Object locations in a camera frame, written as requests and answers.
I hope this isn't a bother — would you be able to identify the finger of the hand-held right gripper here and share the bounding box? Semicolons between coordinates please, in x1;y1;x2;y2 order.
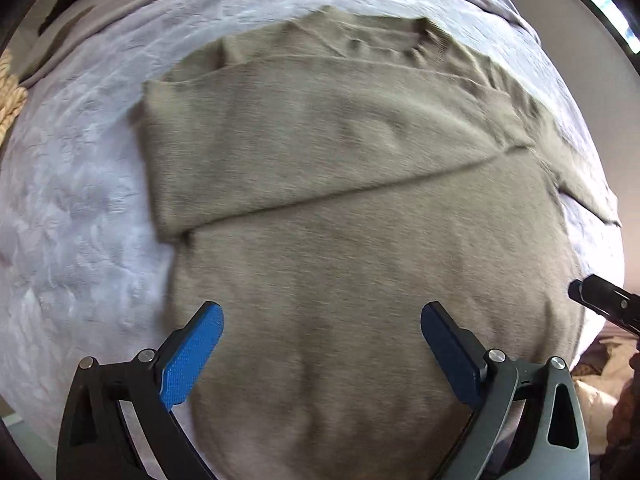
569;275;640;333

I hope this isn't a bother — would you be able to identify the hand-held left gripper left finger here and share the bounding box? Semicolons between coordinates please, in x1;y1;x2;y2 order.
56;301;225;480

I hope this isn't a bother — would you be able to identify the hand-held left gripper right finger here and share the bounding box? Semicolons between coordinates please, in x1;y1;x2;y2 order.
420;301;588;480

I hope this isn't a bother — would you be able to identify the olive knit sweater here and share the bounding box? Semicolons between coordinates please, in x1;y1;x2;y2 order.
142;5;623;480

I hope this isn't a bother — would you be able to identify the cream cloth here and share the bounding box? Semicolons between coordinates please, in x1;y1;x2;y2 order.
570;330;640;423

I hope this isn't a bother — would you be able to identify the white textured blanket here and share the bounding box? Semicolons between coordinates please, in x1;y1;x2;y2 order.
0;0;626;466

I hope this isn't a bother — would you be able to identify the window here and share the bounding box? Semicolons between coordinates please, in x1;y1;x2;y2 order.
570;0;640;53

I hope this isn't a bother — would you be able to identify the beige braided rope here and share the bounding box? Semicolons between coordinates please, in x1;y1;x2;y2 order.
0;52;28;146

